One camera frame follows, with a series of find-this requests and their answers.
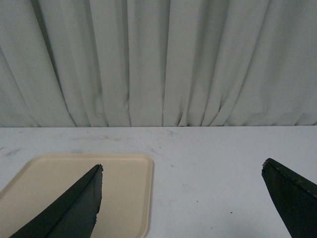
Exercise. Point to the beige square plastic plate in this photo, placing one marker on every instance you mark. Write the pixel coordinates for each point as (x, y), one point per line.
(126, 192)

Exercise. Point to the grey pleated curtain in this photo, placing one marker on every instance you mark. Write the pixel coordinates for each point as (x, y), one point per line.
(91, 63)

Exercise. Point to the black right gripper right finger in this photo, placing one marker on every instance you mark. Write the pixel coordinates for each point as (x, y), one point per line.
(294, 197)

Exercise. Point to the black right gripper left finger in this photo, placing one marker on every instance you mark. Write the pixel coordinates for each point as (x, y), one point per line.
(73, 214)

